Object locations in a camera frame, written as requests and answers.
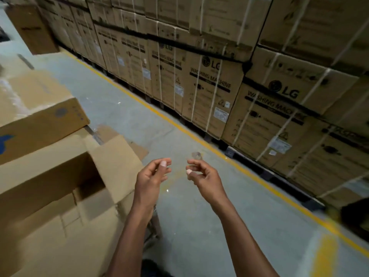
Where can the person's right hand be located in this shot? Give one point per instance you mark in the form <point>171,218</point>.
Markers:
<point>210,187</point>

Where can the person's left hand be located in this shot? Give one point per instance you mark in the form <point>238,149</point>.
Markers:
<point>150,184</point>

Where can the small pale cardboard box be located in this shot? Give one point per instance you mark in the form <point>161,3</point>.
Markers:
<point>43,181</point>

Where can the blue logo yellow cardboard box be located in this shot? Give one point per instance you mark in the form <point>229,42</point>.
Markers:
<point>34,112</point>

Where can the person's left forearm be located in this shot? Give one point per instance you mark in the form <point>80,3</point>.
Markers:
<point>129,242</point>

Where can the person's right forearm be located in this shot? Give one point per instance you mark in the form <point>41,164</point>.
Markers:
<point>242,242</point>

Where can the tall brown carton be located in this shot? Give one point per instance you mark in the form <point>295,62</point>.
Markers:
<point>31,28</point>

